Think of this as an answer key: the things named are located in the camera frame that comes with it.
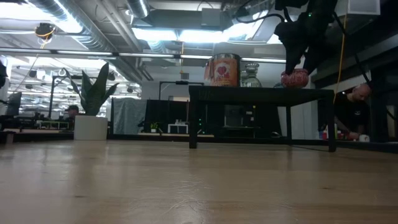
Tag person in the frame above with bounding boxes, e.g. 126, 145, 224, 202
63, 105, 80, 131
334, 83, 373, 141

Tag black ceiling cable reel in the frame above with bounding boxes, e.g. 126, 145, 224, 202
34, 22, 57, 40

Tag grey cloth partition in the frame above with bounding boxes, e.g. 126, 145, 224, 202
112, 97, 147, 135

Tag yellow cable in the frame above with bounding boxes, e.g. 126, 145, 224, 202
331, 14, 348, 105

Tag green snake plant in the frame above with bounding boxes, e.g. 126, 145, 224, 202
63, 62, 121, 116

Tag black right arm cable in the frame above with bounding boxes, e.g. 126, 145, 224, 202
234, 0, 286, 25

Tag black side table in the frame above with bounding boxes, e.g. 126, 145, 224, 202
188, 85, 337, 153

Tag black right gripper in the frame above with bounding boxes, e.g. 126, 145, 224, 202
273, 11, 339, 75

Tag computer tower green lights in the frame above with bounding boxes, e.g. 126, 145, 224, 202
195, 113, 208, 134

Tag long ceiling light bar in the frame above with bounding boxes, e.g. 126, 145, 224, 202
0, 47, 287, 65

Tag black workstation frame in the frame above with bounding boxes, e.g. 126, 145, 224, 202
47, 74, 80, 129

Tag white ceiling vent box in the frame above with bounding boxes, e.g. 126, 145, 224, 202
337, 0, 381, 17

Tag grey ceiling box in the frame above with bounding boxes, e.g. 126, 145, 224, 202
200, 7, 222, 27

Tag small white table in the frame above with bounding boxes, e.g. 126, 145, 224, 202
167, 123, 189, 134

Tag pink patterned candle tin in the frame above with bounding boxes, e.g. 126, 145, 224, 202
280, 68, 310, 89

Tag black gantry frame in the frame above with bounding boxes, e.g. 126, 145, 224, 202
158, 80, 205, 100

